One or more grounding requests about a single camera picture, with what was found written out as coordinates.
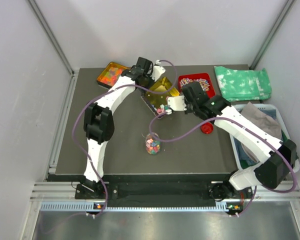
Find speckled tin pastel star candies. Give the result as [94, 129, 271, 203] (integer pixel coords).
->
[141, 77, 180, 116]

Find clear glass jar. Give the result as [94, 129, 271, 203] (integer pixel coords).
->
[145, 133, 161, 155]

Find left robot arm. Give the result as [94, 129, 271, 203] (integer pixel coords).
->
[83, 57, 154, 199]

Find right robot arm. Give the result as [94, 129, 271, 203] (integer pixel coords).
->
[181, 82, 297, 198]

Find gold tin translucent star candies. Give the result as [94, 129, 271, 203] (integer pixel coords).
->
[96, 62, 128, 89]

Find red box of lollipops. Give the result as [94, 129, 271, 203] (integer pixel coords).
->
[177, 72, 216, 98]

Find red round lid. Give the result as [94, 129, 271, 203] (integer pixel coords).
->
[200, 122, 214, 135]

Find green white cloth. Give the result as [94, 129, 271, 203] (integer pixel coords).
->
[214, 66, 272, 102]

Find blue cloth in basket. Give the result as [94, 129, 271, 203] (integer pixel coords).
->
[228, 108, 290, 167]

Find white laundry basket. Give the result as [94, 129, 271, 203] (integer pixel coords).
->
[224, 103, 300, 176]

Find grey cloth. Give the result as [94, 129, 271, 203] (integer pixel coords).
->
[240, 102, 283, 140]

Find green cloth in basket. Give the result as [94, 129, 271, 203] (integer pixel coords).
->
[233, 130, 300, 173]

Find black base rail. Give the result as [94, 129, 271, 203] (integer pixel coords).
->
[75, 173, 253, 208]

